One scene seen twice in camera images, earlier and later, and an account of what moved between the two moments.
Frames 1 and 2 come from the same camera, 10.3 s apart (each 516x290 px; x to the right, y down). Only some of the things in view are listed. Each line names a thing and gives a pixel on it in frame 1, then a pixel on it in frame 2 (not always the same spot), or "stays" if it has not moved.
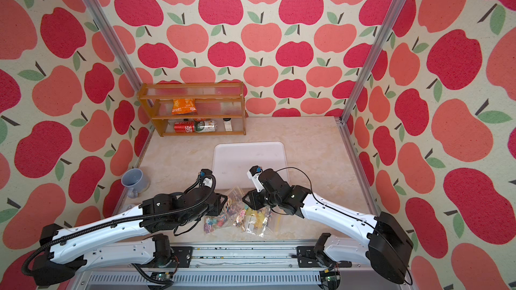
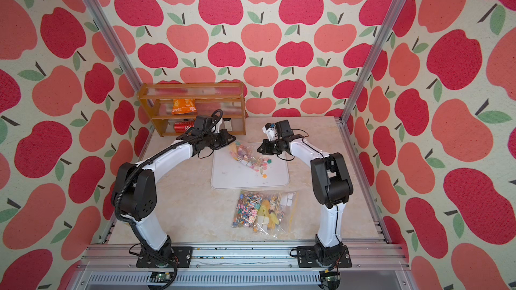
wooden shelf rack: (195, 109) stays
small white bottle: (228, 124) stays
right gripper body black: (261, 199) to (273, 148)
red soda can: (184, 127) stays
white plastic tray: (232, 162) stays
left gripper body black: (213, 210) to (216, 140)
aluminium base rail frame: (248, 267) stays
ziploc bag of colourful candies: (232, 215) to (247, 156)
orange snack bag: (182, 106) stays
